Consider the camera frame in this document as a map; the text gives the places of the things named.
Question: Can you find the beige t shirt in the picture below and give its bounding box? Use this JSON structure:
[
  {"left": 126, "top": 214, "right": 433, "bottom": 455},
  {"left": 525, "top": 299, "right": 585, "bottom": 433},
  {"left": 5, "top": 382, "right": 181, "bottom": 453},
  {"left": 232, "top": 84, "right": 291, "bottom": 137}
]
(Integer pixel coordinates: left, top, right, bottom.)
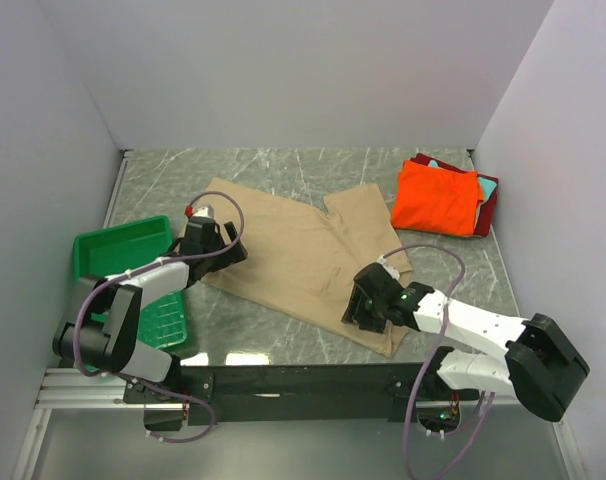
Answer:
[{"left": 204, "top": 178, "right": 409, "bottom": 357}]

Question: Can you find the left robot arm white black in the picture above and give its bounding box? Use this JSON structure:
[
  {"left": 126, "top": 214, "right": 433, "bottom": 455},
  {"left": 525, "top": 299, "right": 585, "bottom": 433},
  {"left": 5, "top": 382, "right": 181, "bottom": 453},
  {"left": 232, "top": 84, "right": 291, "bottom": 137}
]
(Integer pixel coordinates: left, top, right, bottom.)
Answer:
[{"left": 52, "top": 214, "right": 247, "bottom": 402}]

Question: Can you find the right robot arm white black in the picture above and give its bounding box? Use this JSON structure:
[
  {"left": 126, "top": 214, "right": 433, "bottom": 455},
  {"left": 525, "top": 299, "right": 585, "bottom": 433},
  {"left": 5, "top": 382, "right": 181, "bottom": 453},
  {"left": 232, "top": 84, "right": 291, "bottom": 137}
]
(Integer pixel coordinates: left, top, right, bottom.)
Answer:
[{"left": 342, "top": 263, "right": 590, "bottom": 422}]

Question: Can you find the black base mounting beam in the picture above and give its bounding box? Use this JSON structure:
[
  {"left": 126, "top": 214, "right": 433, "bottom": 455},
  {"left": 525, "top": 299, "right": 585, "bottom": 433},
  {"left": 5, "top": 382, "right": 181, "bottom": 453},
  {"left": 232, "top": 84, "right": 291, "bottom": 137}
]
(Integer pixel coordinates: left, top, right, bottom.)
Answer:
[{"left": 122, "top": 363, "right": 484, "bottom": 431}]

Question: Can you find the green plastic tray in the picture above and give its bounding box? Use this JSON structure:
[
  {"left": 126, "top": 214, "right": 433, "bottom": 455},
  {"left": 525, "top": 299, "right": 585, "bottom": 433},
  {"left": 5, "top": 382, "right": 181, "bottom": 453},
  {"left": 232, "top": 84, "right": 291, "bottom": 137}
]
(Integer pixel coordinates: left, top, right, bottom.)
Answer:
[{"left": 73, "top": 215, "right": 188, "bottom": 350}]

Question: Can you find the orange folded t shirt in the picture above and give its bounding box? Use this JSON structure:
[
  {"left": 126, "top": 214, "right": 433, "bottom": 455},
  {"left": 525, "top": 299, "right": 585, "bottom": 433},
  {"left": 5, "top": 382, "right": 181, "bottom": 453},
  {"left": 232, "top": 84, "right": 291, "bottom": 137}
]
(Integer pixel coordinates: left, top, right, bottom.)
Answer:
[{"left": 391, "top": 161, "right": 484, "bottom": 237}]

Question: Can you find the dark red folded t shirt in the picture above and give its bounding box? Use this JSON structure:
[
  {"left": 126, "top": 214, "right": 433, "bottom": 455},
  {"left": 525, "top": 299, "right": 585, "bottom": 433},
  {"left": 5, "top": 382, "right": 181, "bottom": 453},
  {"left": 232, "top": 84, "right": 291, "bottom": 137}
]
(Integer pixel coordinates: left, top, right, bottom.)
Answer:
[{"left": 411, "top": 153, "right": 499, "bottom": 237}]

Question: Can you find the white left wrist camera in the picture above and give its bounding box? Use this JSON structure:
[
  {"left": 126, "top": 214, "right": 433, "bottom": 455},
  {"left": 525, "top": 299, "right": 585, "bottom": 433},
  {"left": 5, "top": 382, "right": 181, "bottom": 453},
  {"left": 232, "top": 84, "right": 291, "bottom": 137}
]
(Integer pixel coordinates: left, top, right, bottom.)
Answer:
[{"left": 184, "top": 203, "right": 214, "bottom": 220}]

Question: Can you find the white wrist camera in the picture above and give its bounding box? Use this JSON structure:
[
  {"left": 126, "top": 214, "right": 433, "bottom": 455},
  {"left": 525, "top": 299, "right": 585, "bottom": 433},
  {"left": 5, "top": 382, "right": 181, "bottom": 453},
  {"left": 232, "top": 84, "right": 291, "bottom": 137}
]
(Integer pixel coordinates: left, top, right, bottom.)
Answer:
[
  {"left": 184, "top": 203, "right": 214, "bottom": 220},
  {"left": 377, "top": 255, "right": 401, "bottom": 281}
]

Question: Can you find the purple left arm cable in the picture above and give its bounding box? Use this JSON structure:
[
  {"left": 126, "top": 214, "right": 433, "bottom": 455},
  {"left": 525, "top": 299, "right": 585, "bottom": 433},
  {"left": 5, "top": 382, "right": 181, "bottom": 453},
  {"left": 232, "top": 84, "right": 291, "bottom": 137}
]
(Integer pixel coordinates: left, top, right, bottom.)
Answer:
[{"left": 72, "top": 192, "right": 247, "bottom": 445}]

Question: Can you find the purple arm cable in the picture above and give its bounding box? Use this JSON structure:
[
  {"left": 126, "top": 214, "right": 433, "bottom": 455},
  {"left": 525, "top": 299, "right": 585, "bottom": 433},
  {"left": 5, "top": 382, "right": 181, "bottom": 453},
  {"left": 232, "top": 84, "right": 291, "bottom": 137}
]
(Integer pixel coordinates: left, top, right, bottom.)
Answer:
[
  {"left": 377, "top": 244, "right": 497, "bottom": 480},
  {"left": 72, "top": 192, "right": 247, "bottom": 445}
]

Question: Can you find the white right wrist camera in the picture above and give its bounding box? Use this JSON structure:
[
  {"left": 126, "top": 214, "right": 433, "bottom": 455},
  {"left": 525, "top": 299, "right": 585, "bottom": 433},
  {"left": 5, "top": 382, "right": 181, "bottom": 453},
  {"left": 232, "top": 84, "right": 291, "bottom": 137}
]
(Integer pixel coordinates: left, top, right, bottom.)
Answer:
[{"left": 377, "top": 255, "right": 401, "bottom": 281}]

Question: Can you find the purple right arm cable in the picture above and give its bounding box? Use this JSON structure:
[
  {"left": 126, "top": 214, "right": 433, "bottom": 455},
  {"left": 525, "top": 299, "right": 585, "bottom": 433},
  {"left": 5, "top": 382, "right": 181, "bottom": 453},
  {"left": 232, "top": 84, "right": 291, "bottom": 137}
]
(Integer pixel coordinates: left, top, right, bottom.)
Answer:
[{"left": 377, "top": 244, "right": 497, "bottom": 480}]

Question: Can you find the aluminium frame rail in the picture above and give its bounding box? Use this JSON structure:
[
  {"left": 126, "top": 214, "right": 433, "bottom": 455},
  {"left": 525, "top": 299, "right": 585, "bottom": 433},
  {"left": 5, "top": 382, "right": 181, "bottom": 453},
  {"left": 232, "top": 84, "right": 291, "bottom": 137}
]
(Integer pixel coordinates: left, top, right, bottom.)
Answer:
[{"left": 13, "top": 348, "right": 586, "bottom": 479}]

